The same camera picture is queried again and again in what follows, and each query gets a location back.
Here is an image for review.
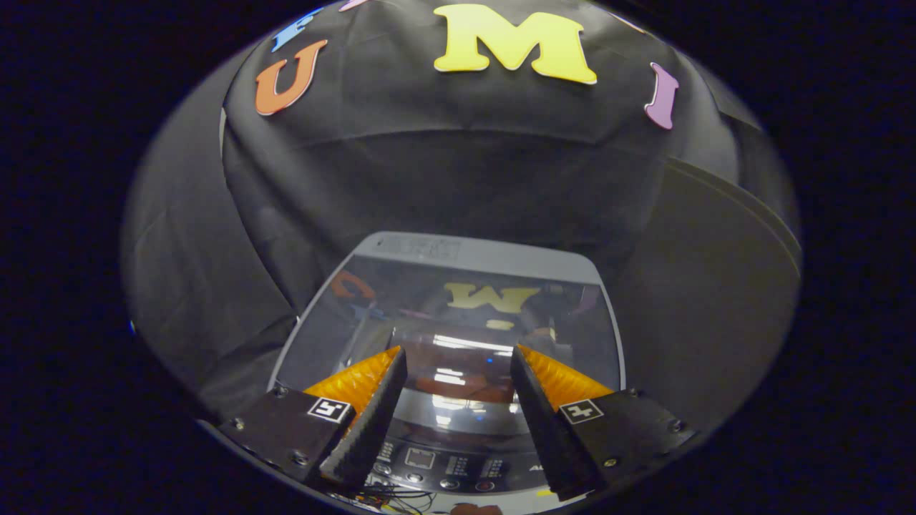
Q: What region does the black backdrop cloth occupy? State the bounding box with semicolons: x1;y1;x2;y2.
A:
122;0;799;423

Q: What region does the grey washing machine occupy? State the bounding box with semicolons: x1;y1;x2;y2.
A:
268;230;629;513

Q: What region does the tangle of thin cables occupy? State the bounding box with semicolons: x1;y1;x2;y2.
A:
329;483;439;515

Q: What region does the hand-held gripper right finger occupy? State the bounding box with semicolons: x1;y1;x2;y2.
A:
510;344;698;501

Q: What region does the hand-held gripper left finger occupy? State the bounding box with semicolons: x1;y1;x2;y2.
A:
218;345;409;493

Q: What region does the dark glass washing machine lid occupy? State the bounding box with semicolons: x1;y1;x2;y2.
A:
271;230;628;433

